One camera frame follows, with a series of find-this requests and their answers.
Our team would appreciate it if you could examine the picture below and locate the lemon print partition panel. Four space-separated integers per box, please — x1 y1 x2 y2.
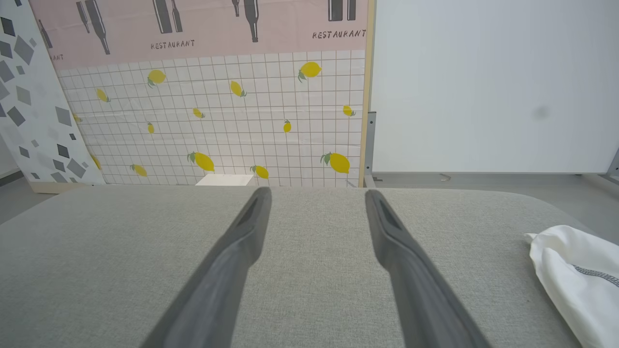
28 0 377 188

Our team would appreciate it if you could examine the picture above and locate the white long-sleeve garment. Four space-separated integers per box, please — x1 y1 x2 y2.
525 225 619 348

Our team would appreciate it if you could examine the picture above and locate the grey geometric print panel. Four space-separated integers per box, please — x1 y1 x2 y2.
0 0 106 194

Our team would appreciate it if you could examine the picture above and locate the white board panel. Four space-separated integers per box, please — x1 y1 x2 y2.
370 0 619 174

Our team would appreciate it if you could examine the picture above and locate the grey metal panel stand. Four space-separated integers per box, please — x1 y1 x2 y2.
364 111 383 188
606 147 619 185

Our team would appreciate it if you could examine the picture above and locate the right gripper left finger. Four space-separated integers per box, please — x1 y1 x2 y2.
140 187 272 348

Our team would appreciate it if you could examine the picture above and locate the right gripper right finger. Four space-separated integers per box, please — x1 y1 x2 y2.
365 189 492 348

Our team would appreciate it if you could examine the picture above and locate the white rectangular box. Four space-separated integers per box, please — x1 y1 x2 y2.
195 174 255 187

